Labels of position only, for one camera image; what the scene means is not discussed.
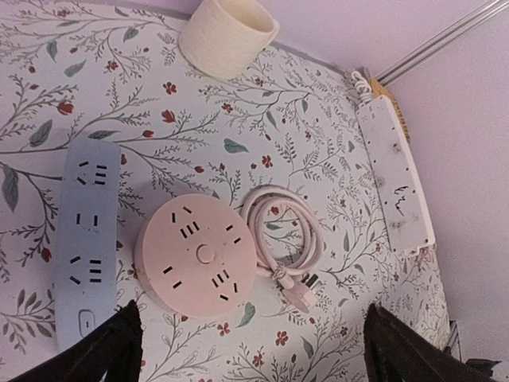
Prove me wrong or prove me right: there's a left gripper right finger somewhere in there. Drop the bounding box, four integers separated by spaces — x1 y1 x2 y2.
363 304 499 381

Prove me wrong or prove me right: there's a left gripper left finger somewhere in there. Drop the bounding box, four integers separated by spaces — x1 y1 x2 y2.
13 300 143 381

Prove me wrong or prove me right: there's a light blue power strip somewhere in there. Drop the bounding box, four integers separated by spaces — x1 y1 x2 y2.
53 138 121 353

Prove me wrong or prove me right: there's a pink round power socket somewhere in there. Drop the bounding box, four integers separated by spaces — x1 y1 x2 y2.
134 193 257 318

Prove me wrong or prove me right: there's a long white power strip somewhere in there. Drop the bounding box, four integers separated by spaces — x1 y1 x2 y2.
347 70 435 258

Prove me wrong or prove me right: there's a yellow woven basket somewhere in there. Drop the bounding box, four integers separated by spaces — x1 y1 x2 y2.
367 75 413 144

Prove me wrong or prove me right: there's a floral tablecloth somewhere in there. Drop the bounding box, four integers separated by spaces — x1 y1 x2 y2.
1 1 449 381

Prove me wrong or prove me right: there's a cream ceramic mug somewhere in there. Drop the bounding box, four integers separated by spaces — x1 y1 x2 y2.
178 0 280 80

